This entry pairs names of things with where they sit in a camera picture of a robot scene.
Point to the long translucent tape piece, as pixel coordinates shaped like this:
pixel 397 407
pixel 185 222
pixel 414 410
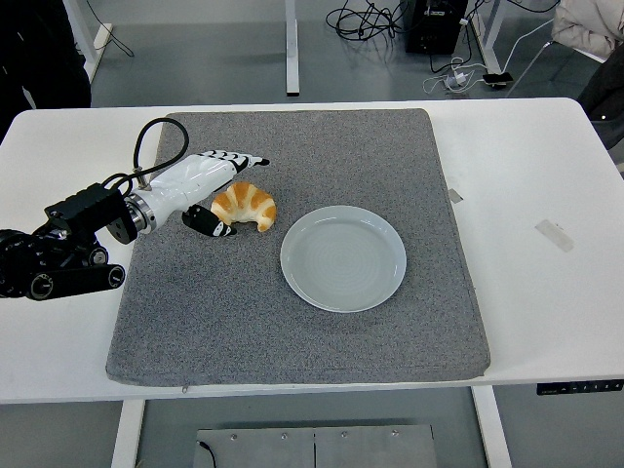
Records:
pixel 555 235

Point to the black garment on chair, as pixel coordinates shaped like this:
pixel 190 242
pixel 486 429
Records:
pixel 607 97

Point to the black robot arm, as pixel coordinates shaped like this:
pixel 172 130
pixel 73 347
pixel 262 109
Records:
pixel 88 207

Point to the black computer box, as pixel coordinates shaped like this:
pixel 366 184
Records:
pixel 434 29

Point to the small grey tape piece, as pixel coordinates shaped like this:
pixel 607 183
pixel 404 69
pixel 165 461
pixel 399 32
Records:
pixel 456 195

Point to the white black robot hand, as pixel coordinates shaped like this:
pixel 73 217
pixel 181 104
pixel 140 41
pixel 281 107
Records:
pixel 195 178

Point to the grey fabric mat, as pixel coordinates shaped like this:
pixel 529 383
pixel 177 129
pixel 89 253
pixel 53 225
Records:
pixel 292 146

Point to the thin white chair leg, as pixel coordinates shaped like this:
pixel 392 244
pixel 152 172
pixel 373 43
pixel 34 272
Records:
pixel 529 66

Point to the white desk frame leg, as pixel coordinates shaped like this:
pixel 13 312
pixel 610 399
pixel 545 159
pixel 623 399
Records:
pixel 83 29

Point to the white desk leg with foot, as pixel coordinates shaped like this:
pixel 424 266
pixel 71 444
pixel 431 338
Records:
pixel 490 34

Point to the grey metal plate with screws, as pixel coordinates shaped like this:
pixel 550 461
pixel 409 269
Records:
pixel 312 448

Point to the white table leg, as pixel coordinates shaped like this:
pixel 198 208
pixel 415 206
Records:
pixel 490 429
pixel 128 434

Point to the beige padded jacket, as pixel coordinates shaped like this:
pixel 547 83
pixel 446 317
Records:
pixel 590 24

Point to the golden croissant bread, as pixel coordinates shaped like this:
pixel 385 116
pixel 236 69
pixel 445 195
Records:
pixel 248 200

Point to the pale grey round plate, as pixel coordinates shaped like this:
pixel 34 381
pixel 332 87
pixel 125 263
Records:
pixel 341 263

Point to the white background table post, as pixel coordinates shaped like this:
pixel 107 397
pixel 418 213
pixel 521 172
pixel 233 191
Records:
pixel 291 49

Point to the person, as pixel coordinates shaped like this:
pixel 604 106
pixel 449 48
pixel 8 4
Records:
pixel 39 49

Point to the black table control panel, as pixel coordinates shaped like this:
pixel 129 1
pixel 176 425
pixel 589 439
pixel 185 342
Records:
pixel 580 387

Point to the black smartphone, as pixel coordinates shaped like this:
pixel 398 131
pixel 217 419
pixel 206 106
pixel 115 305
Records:
pixel 498 79

